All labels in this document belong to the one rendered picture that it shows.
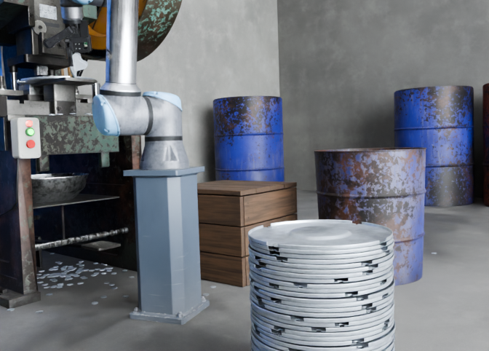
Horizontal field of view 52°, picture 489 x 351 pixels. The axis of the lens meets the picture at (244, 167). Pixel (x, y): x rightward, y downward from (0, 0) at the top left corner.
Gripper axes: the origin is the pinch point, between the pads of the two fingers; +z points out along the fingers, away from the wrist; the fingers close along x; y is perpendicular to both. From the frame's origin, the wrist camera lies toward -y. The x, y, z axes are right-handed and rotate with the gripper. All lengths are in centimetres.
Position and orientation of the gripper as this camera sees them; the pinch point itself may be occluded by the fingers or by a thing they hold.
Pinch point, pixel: (73, 74)
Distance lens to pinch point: 200.3
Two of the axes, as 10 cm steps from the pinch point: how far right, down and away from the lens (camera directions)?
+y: 9.9, -0.4, 1.3
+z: -0.2, 9.3, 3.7
